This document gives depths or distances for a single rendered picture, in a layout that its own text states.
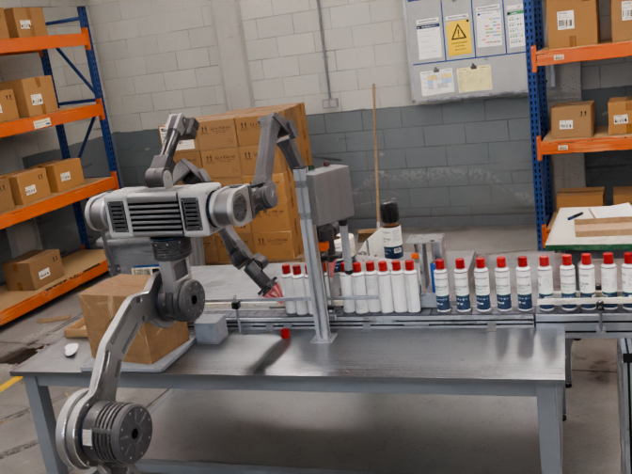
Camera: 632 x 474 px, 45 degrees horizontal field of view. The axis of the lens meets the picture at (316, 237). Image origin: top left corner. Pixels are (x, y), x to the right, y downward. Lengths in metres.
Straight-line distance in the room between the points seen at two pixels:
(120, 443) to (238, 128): 4.42
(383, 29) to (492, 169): 1.66
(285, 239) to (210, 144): 1.03
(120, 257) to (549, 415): 3.54
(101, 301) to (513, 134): 5.00
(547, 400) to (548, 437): 0.13
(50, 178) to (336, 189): 4.73
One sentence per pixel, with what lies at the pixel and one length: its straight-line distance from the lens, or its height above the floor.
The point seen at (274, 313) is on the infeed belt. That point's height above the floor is 0.88.
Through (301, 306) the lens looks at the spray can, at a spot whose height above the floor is 0.92.
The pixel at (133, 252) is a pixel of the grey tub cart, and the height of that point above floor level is 0.69.
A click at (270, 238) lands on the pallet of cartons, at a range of 6.57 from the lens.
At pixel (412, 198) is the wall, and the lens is 7.59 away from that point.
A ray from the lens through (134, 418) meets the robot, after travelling 2.39.
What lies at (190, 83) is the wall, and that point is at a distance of 8.39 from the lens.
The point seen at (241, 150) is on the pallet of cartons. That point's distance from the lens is 6.48.
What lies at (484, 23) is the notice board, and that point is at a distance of 7.08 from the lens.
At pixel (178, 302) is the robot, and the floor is 1.15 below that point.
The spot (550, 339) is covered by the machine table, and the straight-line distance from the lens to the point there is 2.80.
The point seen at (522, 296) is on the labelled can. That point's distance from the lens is 2.88.
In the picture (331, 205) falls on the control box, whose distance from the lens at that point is 2.78.
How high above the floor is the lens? 1.94
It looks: 15 degrees down
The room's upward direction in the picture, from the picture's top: 8 degrees counter-clockwise
